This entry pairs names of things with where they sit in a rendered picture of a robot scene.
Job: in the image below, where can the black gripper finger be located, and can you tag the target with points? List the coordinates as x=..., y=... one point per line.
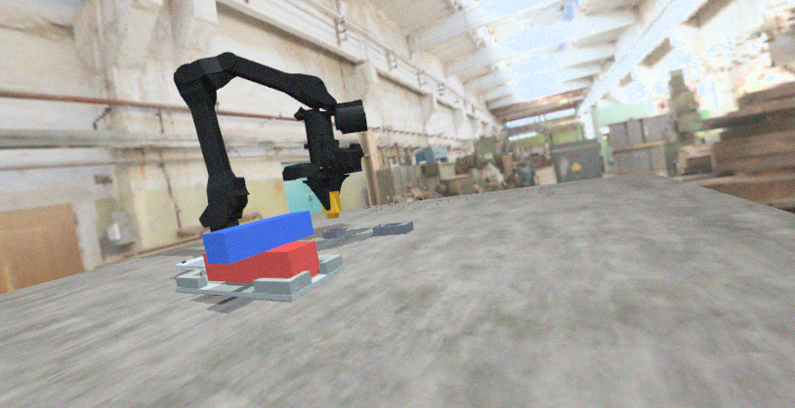
x=336, y=183
x=320, y=188

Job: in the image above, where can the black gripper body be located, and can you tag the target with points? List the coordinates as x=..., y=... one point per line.
x=312, y=170

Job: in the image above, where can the blue rectangular block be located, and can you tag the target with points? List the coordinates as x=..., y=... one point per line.
x=232, y=244

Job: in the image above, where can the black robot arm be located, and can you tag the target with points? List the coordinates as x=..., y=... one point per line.
x=198, y=82

